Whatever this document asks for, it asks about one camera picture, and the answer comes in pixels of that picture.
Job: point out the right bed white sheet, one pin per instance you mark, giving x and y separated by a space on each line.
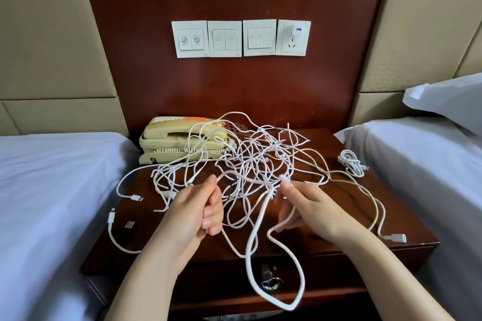
444 181

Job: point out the white triple rocker wall switch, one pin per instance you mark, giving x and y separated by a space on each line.
260 38

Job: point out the white crumpled bag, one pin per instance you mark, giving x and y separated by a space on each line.
241 316

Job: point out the left bed white sheet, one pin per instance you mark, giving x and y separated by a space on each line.
53 212

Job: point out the bed white sheet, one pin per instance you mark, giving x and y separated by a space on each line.
444 181
53 212

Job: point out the white pillow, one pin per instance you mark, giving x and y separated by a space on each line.
452 102

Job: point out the dark wooden wall panel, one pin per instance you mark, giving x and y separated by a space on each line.
226 84

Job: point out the person's right forearm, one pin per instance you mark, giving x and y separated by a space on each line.
391 279

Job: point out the person's right hand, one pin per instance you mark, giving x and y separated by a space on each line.
320 215

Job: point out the wooden nightstand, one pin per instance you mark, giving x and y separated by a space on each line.
407 219

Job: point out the dark wooden drawer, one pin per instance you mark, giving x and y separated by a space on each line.
226 276

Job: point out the white plug-in charger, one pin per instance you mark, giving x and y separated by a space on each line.
294 30

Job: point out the white two-button wall switch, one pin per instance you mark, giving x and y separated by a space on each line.
190 39

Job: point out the beige padded headboard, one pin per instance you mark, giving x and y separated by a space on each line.
422 23
53 38

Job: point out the small black usb plug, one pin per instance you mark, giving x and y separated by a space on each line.
129 224

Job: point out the white double rocker wall switch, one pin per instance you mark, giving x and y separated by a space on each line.
224 39

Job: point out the person's left hand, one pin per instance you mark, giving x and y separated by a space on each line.
188 219

